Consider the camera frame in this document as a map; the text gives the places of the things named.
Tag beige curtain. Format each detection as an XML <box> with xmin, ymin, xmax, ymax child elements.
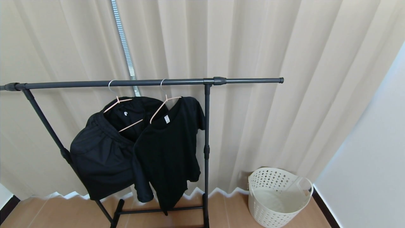
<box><xmin>0</xmin><ymin>0</ymin><xmax>405</xmax><ymax>203</ymax></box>

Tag black clothes rack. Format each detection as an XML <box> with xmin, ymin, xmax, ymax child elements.
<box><xmin>0</xmin><ymin>77</ymin><xmax>284</xmax><ymax>228</ymax></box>

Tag pink clothes hanger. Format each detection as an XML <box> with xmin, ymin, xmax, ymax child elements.
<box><xmin>103</xmin><ymin>80</ymin><xmax>144</xmax><ymax>133</ymax></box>
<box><xmin>149</xmin><ymin>79</ymin><xmax>182</xmax><ymax>124</ymax></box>

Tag white laundry basket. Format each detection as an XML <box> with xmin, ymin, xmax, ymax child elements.
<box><xmin>248</xmin><ymin>167</ymin><xmax>314</xmax><ymax>228</ymax></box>

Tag black short-sleeved shirt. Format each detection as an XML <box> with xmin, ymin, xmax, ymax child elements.
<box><xmin>132</xmin><ymin>96</ymin><xmax>206</xmax><ymax>216</ymax></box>

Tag black shorts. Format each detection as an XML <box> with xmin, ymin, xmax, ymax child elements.
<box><xmin>70</xmin><ymin>96</ymin><xmax>169</xmax><ymax>201</ymax></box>

